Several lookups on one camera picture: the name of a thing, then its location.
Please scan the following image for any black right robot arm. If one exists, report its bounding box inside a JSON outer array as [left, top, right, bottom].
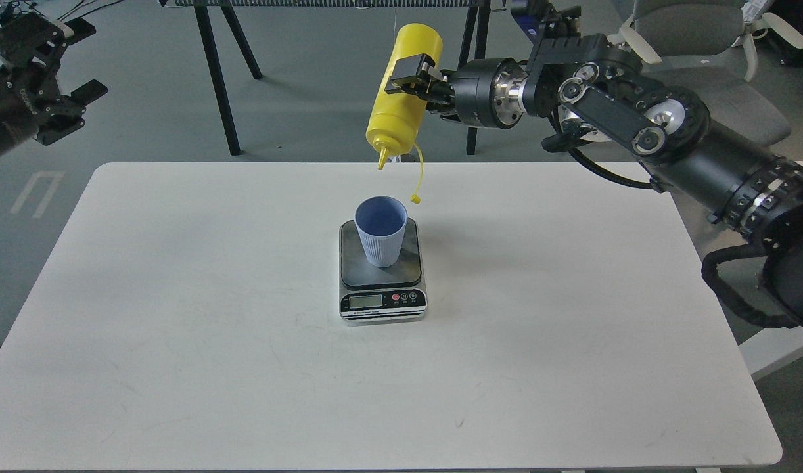
[[383, 1, 803, 327]]

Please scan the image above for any yellow squeeze bottle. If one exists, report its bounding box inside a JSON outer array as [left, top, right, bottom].
[[365, 23, 443, 204]]

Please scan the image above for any blue ribbed plastic cup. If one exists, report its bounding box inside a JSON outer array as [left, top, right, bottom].
[[354, 196, 408, 267]]

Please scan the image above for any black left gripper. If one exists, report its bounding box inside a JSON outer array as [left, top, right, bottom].
[[0, 13, 109, 158]]

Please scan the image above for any black digital kitchen scale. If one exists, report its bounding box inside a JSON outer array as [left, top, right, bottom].
[[338, 218, 428, 325]]

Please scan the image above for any grey office chair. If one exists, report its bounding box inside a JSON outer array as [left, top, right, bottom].
[[558, 0, 803, 158]]

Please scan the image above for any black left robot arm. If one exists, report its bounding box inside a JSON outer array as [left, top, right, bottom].
[[0, 12, 108, 158]]

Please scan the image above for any black legged background table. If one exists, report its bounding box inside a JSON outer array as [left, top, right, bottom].
[[159, 1, 504, 156]]

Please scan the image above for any black cable bundle on floor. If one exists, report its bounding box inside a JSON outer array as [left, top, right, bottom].
[[0, 0, 126, 34]]

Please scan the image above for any white side table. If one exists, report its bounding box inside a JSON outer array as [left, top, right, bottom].
[[738, 154, 803, 382]]

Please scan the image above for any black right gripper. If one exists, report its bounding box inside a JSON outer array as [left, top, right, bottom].
[[384, 54, 528, 129]]

